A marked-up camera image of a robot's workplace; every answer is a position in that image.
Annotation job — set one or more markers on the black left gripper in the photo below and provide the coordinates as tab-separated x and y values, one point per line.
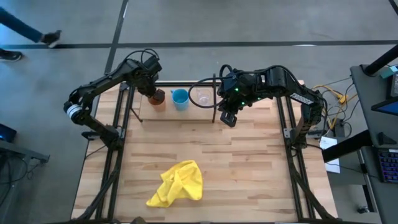
146	83

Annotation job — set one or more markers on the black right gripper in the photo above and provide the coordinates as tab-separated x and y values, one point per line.
233	99

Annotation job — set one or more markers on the orange cup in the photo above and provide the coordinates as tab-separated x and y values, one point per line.
157	107

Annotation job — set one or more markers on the blue mug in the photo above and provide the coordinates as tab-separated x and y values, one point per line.
180	99

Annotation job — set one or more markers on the clear plastic cup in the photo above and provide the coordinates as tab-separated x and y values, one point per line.
204	97

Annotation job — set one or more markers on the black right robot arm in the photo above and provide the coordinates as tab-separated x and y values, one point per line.
280	81

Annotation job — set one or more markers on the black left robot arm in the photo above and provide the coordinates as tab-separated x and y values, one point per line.
102	81

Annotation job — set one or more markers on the yellow cloth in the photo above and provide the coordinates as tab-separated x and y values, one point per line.
180	183

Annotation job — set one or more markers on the white paper sheet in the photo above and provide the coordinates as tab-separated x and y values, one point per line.
328	143

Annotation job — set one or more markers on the person's foot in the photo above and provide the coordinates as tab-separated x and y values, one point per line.
50	38
11	56

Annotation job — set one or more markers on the grey metal stand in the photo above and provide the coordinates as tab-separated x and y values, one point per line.
21	151

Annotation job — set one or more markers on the person's leg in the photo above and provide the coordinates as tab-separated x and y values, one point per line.
18	25

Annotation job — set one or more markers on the dark device with blue light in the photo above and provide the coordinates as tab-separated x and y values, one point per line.
7	133

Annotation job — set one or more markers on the blue lit screen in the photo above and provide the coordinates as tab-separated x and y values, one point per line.
388	107

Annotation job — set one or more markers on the black slanted pole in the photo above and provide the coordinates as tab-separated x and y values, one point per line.
382	60

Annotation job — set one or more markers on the black keyboard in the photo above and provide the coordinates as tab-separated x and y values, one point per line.
388	165

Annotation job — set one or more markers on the grey side desk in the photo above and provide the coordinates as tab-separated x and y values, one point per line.
385	199

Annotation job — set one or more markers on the black shelf bracket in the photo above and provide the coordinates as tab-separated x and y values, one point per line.
214	115

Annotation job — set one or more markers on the black aluminium table frame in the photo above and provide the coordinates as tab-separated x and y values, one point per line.
180	84

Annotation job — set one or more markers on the silver corner bracket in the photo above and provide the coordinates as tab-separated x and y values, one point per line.
288	133
121	133

